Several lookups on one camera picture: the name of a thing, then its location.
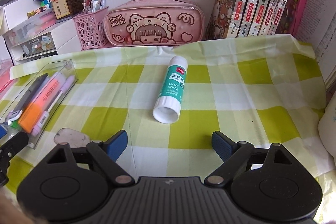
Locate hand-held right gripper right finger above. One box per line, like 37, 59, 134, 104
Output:
206, 131, 296, 186

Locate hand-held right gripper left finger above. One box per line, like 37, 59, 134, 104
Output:
46, 130, 134, 186

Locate orange highlighter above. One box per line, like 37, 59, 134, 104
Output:
18, 76, 62, 133

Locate white eraser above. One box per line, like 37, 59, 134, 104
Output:
54, 128, 91, 147

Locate black marker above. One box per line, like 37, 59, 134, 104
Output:
12, 74, 49, 115

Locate purple mechanical pencil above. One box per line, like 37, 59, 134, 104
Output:
31, 76, 75, 136

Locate white green glue stick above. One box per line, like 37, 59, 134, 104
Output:
152, 56, 188, 124

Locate pink highlighter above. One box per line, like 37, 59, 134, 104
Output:
49, 70, 68, 88

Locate clear plastic storage box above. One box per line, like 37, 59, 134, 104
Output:
0, 59, 79, 149

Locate pink desk mat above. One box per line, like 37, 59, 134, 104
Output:
0, 73, 12, 95

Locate green checked tablecloth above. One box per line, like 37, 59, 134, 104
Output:
0, 34, 336, 224

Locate clear decorated drawer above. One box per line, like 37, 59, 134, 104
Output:
20, 32, 54, 57

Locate small clear lidded container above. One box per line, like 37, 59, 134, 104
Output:
2, 30, 17, 47

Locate large clear lidded container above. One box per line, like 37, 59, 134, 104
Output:
10, 10, 57, 39

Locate white drawer organiser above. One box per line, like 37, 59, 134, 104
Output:
3, 20, 79, 62

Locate pink perforated pen holder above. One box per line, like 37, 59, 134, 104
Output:
72, 6, 110, 51

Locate white storage box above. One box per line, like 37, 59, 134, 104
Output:
0, 0, 35, 30

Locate small colourful toy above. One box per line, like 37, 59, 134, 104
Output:
27, 7, 50, 18

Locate pink pencil case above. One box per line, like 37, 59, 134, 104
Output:
103, 0, 206, 47

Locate glass vase with label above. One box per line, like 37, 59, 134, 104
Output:
51, 0, 85, 24

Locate printed paper sheets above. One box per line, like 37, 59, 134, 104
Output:
294, 0, 336, 88

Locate black cable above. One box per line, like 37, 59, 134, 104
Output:
0, 0, 14, 66

